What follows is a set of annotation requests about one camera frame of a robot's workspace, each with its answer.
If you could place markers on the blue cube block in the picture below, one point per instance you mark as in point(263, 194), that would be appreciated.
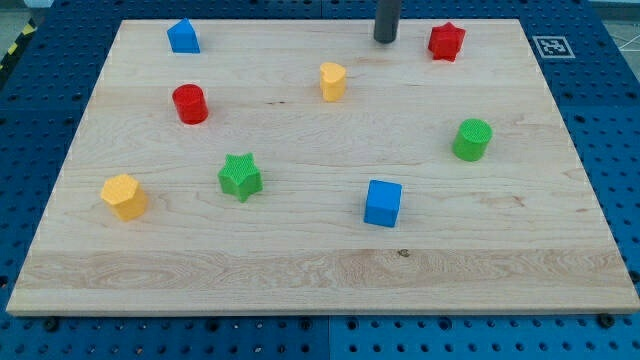
point(382, 203)

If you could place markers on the green star block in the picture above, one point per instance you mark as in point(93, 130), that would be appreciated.
point(240, 176)

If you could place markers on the wooden board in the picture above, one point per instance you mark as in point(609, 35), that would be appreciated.
point(519, 231)

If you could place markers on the red cylinder block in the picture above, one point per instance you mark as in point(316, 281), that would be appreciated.
point(190, 104)

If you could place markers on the green cylinder block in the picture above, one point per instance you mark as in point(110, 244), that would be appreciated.
point(472, 139)

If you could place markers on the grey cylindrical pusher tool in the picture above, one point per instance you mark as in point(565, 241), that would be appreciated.
point(387, 20)

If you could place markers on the red star block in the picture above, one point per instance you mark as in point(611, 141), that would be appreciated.
point(446, 41)

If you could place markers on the blue triangular prism block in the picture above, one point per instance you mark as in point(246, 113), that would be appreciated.
point(183, 38)

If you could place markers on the yellow hexagon block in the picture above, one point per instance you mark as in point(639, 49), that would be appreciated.
point(124, 197)

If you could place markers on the white fiducial marker tag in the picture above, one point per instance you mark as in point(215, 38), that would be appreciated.
point(553, 47)

